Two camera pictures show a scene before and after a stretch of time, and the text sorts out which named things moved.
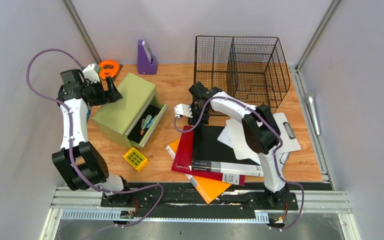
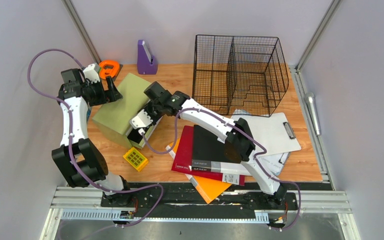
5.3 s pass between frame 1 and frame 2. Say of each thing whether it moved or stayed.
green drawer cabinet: stayed
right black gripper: moved
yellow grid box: stayed
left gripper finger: stayed
